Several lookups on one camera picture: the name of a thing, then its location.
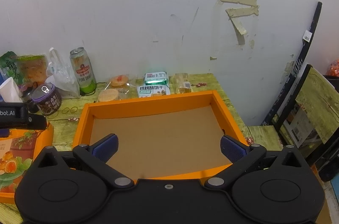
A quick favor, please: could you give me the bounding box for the packaged egg cake front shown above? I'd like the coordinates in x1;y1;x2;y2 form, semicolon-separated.
98;89;119;102

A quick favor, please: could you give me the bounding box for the packaged egg cake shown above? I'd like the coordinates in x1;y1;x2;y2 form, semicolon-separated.
98;89;119;102
109;75;129;88

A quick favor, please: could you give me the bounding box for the walnut biscuit pack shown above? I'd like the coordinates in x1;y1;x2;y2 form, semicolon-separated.
137;85;171;98

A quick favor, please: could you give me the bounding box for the orange mooncake gift box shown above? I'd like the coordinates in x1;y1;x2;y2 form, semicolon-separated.
1;123;53;204

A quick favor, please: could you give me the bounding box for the purple lidded porridge can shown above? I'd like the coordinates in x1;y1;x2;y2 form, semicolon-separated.
32;83;62;115

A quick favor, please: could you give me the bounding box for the orange dried snack bag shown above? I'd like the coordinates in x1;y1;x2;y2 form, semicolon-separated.
17;55;48;85

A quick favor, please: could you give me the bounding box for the black leaning strip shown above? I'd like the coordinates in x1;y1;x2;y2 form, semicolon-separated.
261;1;323;126

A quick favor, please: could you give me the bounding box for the green snack bag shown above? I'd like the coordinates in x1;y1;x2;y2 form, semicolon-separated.
1;51;23;86

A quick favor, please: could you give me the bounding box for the white plastic bag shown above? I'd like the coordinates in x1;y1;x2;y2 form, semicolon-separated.
45;47;81;99

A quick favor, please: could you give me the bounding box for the orange cardboard tray box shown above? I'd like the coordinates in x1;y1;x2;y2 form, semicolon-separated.
73;90;245;180

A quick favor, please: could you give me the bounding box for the Tsingtao beer can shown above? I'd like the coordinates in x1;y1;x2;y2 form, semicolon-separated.
69;47;97;95

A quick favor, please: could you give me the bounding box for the black framed wooden board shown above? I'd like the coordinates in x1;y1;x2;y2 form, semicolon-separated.
273;63;339;182

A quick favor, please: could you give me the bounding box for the clear wrapped cracker pack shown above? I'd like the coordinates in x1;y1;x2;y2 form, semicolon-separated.
175;73;192;94

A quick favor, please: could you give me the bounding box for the green white snack pack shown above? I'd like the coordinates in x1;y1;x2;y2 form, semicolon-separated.
144;71;168;85

